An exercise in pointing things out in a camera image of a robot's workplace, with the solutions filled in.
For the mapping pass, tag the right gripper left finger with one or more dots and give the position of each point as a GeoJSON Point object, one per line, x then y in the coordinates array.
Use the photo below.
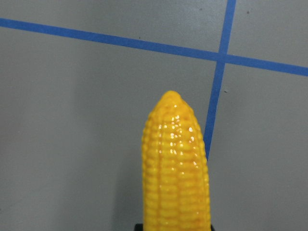
{"type": "Point", "coordinates": [138, 227]}

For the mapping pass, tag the yellow toy corn cob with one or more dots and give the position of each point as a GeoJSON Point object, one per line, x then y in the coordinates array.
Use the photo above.
{"type": "Point", "coordinates": [175, 178]}

